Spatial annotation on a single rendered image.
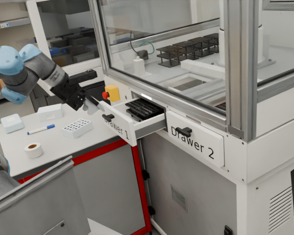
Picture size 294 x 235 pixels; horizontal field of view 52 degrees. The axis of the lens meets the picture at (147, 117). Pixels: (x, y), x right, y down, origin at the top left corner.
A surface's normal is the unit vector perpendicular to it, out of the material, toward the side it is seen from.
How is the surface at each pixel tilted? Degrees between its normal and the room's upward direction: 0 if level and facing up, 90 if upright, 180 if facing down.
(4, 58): 48
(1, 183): 31
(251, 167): 90
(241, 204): 90
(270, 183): 90
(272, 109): 90
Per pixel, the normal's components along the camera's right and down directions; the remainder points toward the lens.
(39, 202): 0.74, 0.19
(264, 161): 0.51, 0.30
